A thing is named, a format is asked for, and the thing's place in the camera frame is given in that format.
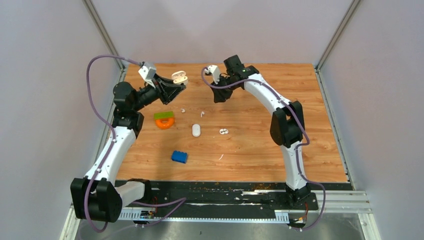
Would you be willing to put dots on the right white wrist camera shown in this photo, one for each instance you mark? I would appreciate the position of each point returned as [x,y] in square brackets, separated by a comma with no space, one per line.
[214,71]

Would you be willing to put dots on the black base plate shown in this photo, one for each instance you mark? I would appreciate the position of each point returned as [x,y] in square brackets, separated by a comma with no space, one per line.
[227,200]

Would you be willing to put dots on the green toy block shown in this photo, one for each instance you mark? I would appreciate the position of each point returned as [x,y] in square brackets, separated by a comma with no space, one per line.
[163,115]

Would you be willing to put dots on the blue toy brick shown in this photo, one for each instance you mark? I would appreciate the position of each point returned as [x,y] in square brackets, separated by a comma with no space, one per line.
[179,157]

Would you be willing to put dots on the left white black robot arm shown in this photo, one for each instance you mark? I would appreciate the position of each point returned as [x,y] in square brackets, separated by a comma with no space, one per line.
[95,196]

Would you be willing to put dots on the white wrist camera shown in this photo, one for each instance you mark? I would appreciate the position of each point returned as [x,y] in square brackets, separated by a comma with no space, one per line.
[147,73]
[214,71]

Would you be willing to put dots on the white oval pill case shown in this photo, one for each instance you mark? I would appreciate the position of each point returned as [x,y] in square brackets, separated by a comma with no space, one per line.
[196,130]

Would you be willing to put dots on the white eartips cluster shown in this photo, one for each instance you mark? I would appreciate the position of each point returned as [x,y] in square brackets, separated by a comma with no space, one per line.
[223,131]

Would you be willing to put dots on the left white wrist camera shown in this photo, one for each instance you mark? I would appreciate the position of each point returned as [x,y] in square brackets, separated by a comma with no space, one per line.
[147,73]

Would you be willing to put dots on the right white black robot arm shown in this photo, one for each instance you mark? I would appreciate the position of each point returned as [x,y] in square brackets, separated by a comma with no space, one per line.
[287,127]

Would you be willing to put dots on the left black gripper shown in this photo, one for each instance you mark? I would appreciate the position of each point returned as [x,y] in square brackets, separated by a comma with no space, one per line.
[167,90]

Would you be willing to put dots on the white earbud charging case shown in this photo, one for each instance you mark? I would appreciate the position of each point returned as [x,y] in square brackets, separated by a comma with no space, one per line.
[179,77]

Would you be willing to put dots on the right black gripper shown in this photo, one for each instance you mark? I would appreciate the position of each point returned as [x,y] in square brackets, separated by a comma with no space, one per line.
[221,95]

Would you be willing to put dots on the aluminium rail frame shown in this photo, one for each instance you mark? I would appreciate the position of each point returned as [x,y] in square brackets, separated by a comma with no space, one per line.
[342,215]

